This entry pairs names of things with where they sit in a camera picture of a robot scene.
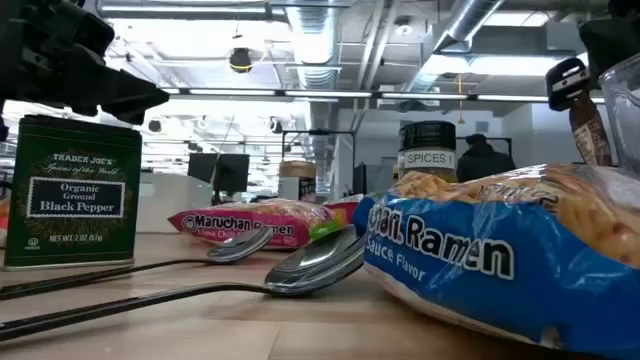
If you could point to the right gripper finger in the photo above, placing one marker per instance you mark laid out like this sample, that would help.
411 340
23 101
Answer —
567 82

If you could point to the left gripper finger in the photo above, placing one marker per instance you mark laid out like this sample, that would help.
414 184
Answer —
131 115
142 92

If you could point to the green black pepper tin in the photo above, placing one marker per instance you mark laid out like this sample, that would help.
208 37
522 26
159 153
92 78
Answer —
75 200

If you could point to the yellow green food packet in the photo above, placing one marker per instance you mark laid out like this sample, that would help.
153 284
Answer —
240 225

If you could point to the black-lid spice jar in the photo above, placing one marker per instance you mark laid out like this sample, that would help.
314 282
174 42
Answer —
427 150

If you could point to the tan-lid spice jar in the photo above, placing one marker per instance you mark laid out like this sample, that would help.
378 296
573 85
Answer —
297 180

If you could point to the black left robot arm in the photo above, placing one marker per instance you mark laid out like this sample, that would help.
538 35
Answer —
2 130

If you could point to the clear glass baking dish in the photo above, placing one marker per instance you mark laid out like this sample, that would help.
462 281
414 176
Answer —
622 115

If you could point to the black computer monitor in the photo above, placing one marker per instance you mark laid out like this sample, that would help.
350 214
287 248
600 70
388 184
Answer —
234 172
202 167

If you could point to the white plastic bin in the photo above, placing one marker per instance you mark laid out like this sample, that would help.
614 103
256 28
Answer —
170 205

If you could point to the person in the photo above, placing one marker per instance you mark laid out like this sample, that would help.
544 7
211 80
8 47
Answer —
482 162

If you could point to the long ceiling light bar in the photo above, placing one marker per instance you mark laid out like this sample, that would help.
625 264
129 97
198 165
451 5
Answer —
325 93

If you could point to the blue ramen packet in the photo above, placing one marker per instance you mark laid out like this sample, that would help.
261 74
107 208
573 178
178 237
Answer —
475 280

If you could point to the small black ceiling camera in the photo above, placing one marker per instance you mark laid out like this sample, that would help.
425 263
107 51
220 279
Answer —
155 125
276 125

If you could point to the black ceiling dome camera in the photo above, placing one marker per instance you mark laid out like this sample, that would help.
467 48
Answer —
240 60

